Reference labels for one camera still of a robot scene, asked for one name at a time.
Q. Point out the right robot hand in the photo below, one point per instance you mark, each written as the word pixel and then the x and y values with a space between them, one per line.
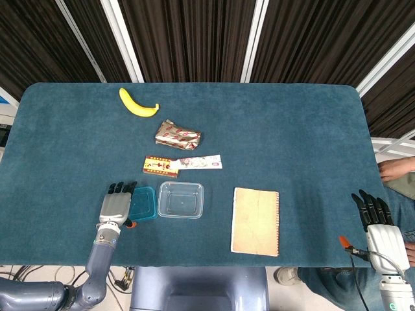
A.
pixel 387 246

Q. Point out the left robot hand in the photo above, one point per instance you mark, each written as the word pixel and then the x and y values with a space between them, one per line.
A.
pixel 113 207

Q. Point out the bystander bare hand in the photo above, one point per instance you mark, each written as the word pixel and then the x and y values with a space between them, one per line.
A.
pixel 397 168

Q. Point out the teal container lid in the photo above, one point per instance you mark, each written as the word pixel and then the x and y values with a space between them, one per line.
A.
pixel 144 204

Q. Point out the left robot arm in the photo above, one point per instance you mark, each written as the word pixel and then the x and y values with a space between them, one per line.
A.
pixel 97 265

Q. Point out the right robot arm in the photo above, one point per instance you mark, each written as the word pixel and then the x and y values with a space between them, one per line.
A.
pixel 397 294

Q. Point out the clear plastic container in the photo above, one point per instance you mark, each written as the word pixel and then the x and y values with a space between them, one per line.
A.
pixel 180 201

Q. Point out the olive green garment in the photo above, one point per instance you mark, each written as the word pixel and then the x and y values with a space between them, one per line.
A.
pixel 405 188

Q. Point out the red yellow cardboard box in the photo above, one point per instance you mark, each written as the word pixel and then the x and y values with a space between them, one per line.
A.
pixel 155 166

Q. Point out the gold foil snack packet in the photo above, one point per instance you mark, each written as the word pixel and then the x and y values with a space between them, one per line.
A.
pixel 176 136

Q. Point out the white pink snack packet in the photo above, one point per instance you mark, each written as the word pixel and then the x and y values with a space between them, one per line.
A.
pixel 201 162

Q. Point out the yellow banana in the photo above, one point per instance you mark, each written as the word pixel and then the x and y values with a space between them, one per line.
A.
pixel 136 108

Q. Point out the grey sneaker shoe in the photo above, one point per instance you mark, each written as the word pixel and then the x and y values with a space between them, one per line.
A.
pixel 287 275

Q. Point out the blue-grey robot torso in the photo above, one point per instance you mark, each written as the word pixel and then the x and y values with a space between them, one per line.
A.
pixel 201 288

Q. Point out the teal tablecloth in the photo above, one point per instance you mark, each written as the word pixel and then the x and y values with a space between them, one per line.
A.
pixel 275 129

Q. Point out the yellow spiral notebook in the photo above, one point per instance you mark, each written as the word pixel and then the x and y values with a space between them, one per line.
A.
pixel 256 220

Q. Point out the dark pleated curtain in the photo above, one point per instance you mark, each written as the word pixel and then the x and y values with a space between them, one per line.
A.
pixel 194 39

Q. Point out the white metal frame rails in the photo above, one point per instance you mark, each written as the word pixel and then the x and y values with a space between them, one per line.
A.
pixel 389 142

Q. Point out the white frame post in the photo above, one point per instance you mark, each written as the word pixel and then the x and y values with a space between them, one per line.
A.
pixel 254 42
pixel 382 66
pixel 81 42
pixel 123 42

